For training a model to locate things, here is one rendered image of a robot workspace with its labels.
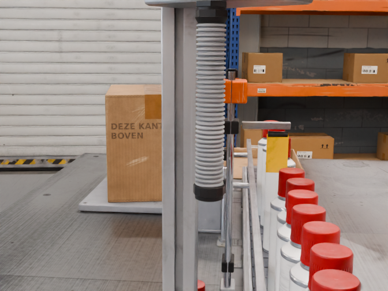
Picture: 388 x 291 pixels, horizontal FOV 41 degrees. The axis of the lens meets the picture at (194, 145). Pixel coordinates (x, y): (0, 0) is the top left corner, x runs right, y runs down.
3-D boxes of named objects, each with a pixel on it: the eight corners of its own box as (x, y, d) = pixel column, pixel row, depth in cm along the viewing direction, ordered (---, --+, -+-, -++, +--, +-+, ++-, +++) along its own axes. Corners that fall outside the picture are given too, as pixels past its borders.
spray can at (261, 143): (280, 220, 109) (284, 123, 105) (256, 219, 109) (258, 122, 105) (279, 212, 114) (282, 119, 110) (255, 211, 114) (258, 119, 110)
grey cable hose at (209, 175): (224, 203, 55) (228, 0, 51) (191, 202, 56) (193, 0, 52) (225, 194, 59) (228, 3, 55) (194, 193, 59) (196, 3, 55)
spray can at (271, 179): (293, 256, 90) (298, 140, 86) (262, 254, 91) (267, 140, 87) (290, 245, 96) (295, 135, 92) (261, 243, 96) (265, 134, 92)
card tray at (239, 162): (302, 181, 159) (303, 168, 158) (217, 178, 161) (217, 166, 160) (293, 159, 188) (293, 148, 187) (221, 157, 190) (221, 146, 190)
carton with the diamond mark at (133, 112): (202, 200, 132) (204, 94, 127) (107, 202, 129) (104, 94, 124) (190, 171, 161) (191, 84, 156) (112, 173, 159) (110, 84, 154)
